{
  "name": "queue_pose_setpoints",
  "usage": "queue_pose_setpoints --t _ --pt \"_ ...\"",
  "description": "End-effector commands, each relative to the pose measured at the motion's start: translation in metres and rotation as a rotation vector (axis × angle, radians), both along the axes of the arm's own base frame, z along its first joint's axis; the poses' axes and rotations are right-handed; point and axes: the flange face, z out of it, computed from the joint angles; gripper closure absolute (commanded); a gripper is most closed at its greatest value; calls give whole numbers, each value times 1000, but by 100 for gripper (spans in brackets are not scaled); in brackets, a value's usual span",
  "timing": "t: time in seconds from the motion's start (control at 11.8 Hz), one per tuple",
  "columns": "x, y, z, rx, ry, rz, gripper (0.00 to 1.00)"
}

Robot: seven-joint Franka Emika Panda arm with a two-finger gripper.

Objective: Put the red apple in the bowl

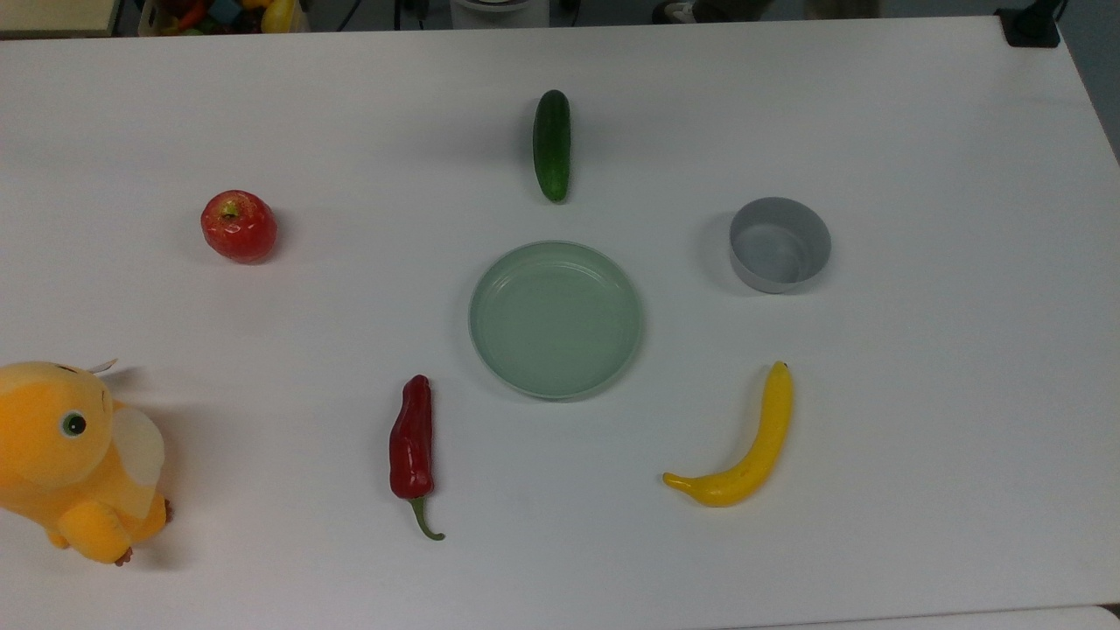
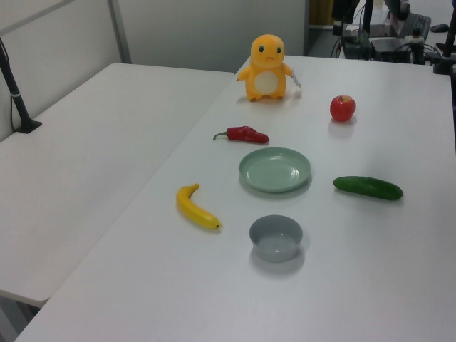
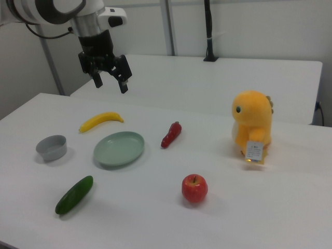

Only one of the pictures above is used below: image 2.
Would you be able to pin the grey partition frame post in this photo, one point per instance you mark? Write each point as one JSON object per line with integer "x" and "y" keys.
{"x": 119, "y": 32}

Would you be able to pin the pale green plate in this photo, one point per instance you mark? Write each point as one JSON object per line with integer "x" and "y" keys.
{"x": 274, "y": 172}

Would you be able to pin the black clamp stand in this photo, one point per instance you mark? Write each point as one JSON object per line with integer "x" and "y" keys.
{"x": 444, "y": 60}

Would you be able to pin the black computer mouse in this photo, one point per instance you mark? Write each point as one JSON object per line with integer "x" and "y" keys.
{"x": 440, "y": 27}

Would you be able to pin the green cucumber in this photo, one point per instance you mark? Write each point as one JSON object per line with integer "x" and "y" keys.
{"x": 368, "y": 187}

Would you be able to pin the red apple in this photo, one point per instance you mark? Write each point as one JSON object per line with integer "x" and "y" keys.
{"x": 342, "y": 109}

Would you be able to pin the small grey bowl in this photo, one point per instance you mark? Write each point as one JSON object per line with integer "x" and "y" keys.
{"x": 276, "y": 246}

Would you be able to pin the black upright pole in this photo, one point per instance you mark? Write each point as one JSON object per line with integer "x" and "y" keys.
{"x": 367, "y": 25}

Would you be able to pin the yellow banana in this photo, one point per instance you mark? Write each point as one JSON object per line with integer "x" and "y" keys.
{"x": 194, "y": 210}

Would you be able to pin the red chili pepper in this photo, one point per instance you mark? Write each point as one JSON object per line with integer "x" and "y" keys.
{"x": 246, "y": 134}

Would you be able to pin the black keyboard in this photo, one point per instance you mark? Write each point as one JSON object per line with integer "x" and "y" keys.
{"x": 417, "y": 25}

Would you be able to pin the black slanted camera pole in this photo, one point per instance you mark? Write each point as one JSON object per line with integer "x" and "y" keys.
{"x": 16, "y": 96}

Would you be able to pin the orange plush dinosaur toy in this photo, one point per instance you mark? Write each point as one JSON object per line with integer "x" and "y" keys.
{"x": 267, "y": 71}

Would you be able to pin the black control box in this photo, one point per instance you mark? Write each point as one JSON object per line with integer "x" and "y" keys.
{"x": 390, "y": 50}

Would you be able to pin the white plush toy tag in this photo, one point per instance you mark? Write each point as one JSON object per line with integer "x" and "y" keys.
{"x": 297, "y": 85}

